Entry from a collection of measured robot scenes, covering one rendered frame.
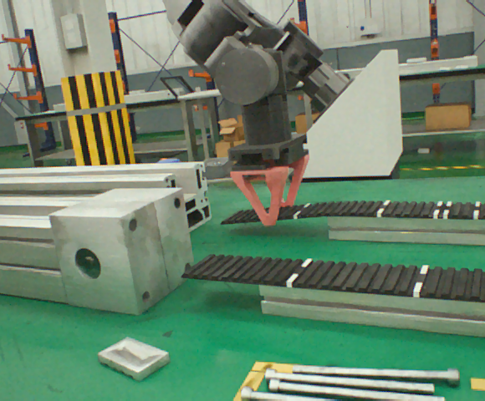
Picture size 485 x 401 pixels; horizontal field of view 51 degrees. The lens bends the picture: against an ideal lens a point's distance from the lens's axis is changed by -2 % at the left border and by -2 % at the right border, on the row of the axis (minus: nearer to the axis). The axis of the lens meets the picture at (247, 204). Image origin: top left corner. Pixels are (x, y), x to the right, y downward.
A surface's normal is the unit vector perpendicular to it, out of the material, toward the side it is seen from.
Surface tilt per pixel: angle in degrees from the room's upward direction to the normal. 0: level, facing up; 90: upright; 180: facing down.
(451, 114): 89
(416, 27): 90
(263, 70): 90
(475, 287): 0
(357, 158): 90
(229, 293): 0
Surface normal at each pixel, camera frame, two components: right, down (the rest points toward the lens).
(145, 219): 0.89, 0.01
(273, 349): -0.12, -0.96
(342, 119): -0.37, 0.28
